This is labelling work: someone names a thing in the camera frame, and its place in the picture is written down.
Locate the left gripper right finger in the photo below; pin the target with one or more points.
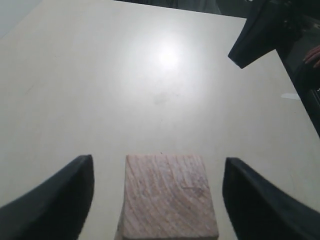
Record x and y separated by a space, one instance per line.
258 210

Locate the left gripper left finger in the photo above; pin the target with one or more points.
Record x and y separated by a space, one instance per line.
57 209

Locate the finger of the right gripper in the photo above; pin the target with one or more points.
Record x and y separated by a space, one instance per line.
269 25

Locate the small wooden cube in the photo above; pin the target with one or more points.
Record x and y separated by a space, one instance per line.
166 197

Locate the person hand at table edge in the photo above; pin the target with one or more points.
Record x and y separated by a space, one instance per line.
313 56

